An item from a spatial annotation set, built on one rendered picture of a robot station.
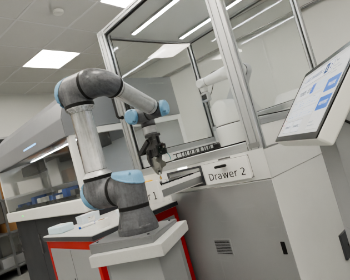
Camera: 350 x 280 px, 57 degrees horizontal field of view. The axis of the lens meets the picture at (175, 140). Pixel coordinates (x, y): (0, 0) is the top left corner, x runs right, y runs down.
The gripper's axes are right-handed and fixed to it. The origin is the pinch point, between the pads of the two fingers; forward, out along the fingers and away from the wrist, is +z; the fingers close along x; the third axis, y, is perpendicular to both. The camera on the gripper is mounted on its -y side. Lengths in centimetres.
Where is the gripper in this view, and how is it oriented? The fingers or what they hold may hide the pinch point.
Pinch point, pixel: (158, 172)
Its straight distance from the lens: 171.2
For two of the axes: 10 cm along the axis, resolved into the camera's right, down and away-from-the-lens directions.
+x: 7.0, -1.5, 7.0
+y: 6.6, -2.2, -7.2
